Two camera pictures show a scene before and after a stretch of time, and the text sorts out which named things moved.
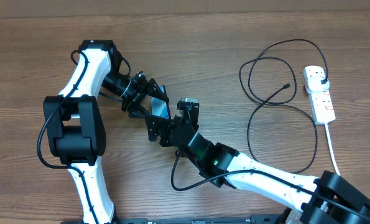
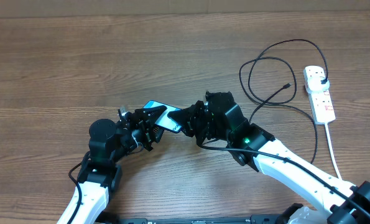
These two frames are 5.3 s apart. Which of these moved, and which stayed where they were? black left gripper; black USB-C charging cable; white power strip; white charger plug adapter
Moved: black left gripper
Stayed: white charger plug adapter; black USB-C charging cable; white power strip
